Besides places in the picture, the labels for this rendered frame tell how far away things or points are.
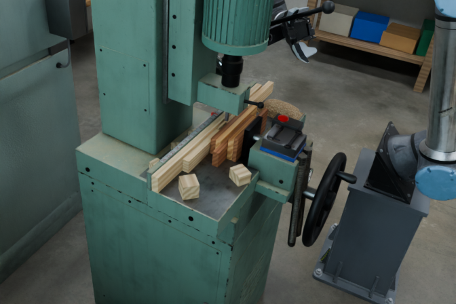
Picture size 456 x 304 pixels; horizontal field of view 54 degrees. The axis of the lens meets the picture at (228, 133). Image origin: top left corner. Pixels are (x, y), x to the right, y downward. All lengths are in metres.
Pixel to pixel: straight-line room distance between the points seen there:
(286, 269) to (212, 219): 1.14
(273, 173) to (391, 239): 0.87
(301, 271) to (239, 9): 1.42
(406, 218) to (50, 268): 1.52
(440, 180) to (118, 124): 1.05
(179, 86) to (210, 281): 0.60
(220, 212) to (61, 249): 1.28
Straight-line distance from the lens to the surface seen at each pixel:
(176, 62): 1.25
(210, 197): 1.13
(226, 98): 1.25
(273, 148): 1.19
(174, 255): 1.46
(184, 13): 1.18
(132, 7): 1.23
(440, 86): 1.47
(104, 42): 1.34
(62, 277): 2.15
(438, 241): 2.61
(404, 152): 1.80
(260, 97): 1.51
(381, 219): 1.91
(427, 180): 1.61
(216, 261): 1.36
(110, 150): 1.45
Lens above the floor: 1.67
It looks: 34 degrees down
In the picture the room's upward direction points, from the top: 6 degrees clockwise
